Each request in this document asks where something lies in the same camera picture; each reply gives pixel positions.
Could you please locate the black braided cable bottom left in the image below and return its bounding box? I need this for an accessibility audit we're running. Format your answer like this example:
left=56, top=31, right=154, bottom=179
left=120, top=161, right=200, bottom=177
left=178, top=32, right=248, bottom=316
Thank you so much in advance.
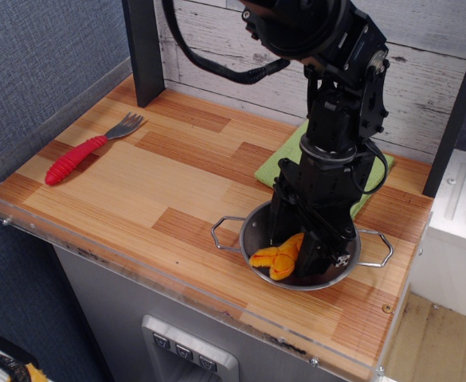
left=0, top=344, right=30, bottom=382

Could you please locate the yellow object bottom left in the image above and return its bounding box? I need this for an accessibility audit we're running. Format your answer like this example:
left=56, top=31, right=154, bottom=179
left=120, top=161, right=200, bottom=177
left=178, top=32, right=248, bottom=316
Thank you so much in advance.
left=26, top=364, right=49, bottom=382

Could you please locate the black vertical post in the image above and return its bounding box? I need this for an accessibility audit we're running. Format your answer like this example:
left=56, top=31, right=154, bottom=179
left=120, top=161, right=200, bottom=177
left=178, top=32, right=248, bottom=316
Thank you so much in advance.
left=122, top=0, right=166, bottom=107
left=422, top=70, right=466, bottom=197

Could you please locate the black vertical post left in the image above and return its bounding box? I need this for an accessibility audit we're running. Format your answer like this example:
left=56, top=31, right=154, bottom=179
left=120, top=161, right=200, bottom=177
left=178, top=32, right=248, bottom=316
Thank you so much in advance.
left=122, top=0, right=166, bottom=107

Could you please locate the stainless steel two-handled bowl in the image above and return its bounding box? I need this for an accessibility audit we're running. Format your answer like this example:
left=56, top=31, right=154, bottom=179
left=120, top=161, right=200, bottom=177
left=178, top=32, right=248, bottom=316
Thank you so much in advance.
left=211, top=202, right=394, bottom=291

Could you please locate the clear acrylic table guard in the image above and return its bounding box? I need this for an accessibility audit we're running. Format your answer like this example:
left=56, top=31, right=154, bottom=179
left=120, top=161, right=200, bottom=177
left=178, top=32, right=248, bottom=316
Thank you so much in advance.
left=0, top=80, right=431, bottom=381

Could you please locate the orange plush toy fish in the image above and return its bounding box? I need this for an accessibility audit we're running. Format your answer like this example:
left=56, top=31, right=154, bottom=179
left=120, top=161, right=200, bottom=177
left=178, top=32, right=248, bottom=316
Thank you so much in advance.
left=249, top=232, right=304, bottom=281

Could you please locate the black vertical post right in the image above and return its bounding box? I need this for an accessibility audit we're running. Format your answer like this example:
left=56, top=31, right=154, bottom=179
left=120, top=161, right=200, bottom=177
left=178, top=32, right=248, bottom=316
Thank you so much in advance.
left=422, top=70, right=466, bottom=197

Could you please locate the grey toy fridge cabinet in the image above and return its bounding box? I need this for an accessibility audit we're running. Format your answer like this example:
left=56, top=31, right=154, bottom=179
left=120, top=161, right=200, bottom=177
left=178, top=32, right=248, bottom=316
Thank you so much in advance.
left=52, top=242, right=337, bottom=382

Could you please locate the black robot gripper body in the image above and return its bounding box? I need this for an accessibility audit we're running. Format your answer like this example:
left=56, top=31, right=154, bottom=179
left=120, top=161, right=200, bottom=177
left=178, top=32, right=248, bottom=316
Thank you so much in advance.
left=272, top=146, right=377, bottom=267

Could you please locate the fork with red handle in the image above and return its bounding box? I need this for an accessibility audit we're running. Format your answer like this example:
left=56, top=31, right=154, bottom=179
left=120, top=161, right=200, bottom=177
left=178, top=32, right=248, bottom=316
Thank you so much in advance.
left=45, top=112, right=144, bottom=185

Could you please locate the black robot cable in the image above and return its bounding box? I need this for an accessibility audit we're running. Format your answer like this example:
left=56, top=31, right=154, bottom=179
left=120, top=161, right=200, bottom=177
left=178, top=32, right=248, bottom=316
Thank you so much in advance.
left=160, top=0, right=292, bottom=87

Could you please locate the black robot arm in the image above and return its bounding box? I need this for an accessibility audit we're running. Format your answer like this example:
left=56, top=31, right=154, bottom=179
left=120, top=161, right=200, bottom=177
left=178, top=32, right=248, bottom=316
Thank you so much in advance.
left=245, top=1, right=390, bottom=278

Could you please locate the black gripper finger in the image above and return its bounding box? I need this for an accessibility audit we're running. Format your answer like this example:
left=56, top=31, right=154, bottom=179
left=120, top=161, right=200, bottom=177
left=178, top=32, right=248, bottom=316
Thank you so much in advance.
left=295, top=232, right=331, bottom=278
left=268, top=191, right=304, bottom=245

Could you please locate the white toy sink unit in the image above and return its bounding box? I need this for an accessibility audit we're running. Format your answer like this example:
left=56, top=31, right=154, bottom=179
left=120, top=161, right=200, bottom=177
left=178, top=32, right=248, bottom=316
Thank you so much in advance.
left=409, top=150, right=466, bottom=316

